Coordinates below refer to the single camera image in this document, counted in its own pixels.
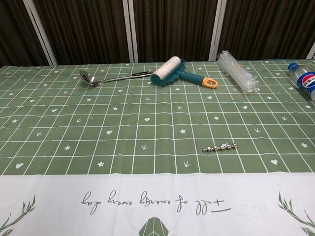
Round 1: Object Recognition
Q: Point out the clear plastic bag pack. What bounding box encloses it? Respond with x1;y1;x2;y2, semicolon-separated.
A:
216;50;260;94

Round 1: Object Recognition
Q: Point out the small silver metal chain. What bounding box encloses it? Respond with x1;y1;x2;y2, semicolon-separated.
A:
202;143;238;153

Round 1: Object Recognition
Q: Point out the green grid tablecloth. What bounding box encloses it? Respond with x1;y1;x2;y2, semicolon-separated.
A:
0;59;315;236

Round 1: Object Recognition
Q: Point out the stainless steel ladle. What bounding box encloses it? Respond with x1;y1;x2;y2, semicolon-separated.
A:
79;70;151;88

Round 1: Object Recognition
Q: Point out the teal lint roller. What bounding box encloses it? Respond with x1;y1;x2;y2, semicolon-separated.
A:
150;56;219;89

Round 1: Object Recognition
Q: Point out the clear Pepsi bottle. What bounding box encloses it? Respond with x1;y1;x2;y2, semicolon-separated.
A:
287;62;315;102

